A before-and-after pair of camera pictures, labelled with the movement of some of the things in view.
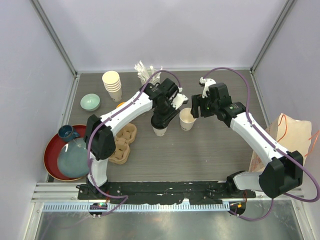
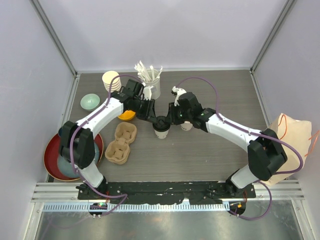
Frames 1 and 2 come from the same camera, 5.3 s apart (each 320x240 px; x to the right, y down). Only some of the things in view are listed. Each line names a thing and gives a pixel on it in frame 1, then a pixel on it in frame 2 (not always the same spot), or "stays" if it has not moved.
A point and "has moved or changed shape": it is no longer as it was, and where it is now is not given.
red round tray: (51, 152) stays
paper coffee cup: (160, 132) has moved or changed shape
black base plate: (164, 192) stays
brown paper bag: (291, 134) stays
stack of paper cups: (111, 80) stays
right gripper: (197, 100) → (171, 114)
